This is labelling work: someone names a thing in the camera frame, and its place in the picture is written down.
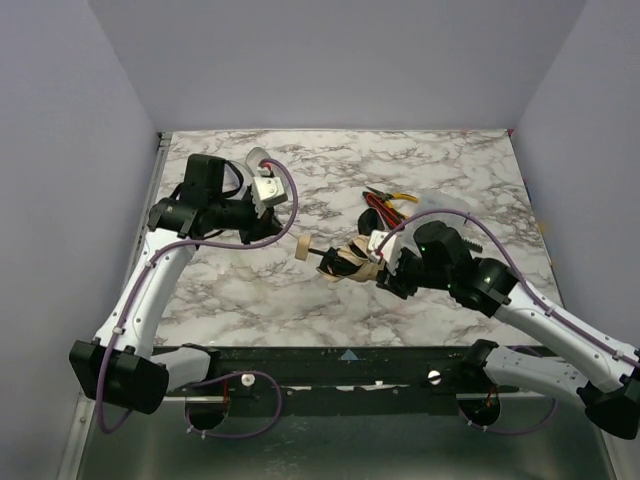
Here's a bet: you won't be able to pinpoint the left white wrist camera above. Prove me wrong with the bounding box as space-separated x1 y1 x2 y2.
252 176 288 208

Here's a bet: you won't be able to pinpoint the aluminium frame rail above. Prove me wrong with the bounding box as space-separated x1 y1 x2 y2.
163 386 551 403

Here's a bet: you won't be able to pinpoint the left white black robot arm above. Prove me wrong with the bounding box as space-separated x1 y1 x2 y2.
69 147 287 414

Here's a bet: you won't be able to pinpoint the beige umbrella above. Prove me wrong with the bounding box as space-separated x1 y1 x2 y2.
294 208 384 283

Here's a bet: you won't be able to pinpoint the yellow handled pliers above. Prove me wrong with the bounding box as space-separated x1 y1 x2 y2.
368 187 419 203

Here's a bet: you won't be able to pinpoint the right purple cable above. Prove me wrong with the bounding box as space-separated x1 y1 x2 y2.
372 208 640 436

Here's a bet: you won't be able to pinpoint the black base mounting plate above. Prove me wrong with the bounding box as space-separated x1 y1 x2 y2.
164 344 524 419

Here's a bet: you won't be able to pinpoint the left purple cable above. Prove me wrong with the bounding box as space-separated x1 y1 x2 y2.
97 158 300 441

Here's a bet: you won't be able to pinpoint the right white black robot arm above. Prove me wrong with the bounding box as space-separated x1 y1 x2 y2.
367 221 639 440

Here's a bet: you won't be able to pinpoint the purple cable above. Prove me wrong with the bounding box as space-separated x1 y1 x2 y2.
372 208 640 436
97 158 300 441

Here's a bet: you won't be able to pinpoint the purple umbrella case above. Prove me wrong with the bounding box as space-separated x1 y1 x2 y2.
223 147 271 198

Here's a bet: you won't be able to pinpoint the clear plastic box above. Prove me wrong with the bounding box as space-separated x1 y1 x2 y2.
403 189 471 240

